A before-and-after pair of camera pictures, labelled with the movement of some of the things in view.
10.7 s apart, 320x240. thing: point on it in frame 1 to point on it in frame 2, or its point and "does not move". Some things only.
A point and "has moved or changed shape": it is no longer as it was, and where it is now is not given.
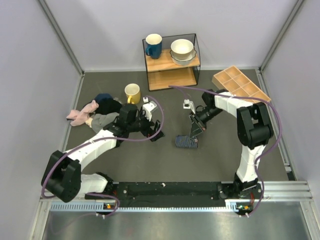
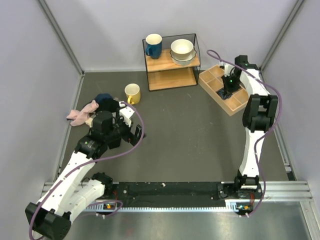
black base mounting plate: [175, 194] does not move
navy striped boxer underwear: [184, 141] has moved or changed shape
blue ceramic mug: [153, 46] does not move
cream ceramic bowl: [181, 48] does not move
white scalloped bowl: [184, 62] does not move
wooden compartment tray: [234, 81] has moved or changed shape
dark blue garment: [100, 96] does not move
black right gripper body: [205, 115] to [231, 84]
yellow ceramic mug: [133, 91] does not move
